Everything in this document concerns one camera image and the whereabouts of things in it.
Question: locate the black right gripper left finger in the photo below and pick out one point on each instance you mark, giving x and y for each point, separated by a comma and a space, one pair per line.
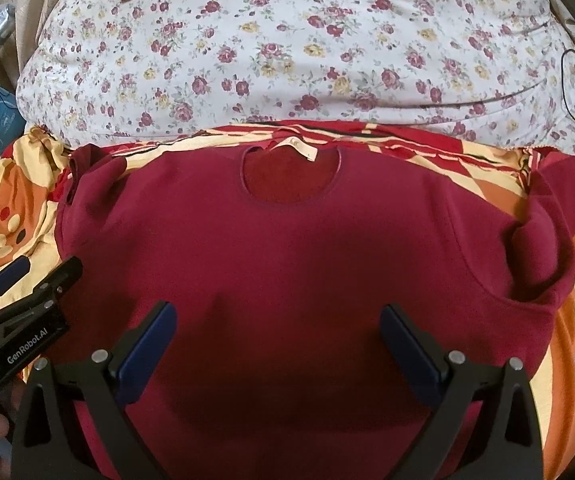
48, 441

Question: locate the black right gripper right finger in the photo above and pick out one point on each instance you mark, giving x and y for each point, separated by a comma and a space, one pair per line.
506, 440

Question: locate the dark red sweater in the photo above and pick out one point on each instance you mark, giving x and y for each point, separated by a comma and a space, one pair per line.
279, 269

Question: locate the orange red patterned blanket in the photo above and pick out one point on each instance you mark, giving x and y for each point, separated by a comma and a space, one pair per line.
36, 169

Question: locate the white floral quilt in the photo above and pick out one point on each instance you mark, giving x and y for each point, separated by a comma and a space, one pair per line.
497, 72

